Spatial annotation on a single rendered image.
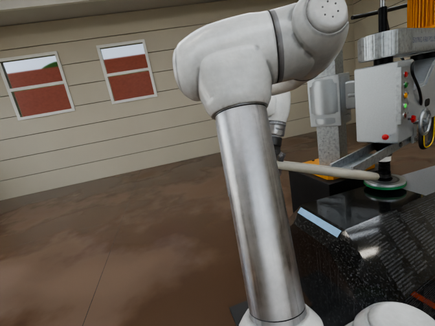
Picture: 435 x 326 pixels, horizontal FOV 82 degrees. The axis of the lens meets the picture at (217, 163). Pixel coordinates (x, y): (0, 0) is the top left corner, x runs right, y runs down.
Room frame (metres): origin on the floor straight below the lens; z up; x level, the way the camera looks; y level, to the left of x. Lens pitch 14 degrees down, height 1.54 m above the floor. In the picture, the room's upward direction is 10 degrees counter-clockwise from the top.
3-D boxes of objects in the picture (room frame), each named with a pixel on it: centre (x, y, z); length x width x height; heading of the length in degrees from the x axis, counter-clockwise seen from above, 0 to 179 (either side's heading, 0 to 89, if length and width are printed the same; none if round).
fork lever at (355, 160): (1.35, -0.89, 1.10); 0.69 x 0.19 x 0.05; 122
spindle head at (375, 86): (1.45, -1.05, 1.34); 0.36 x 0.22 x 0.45; 122
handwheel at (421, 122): (1.37, -1.15, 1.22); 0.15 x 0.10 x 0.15; 122
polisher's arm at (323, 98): (2.05, -1.21, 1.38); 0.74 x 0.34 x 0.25; 49
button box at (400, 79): (1.27, -0.99, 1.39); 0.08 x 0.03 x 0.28; 122
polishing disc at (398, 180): (1.41, -0.99, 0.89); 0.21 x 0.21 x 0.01
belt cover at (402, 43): (1.59, -1.28, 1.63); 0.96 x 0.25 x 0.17; 122
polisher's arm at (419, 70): (1.60, -1.33, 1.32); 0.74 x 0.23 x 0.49; 122
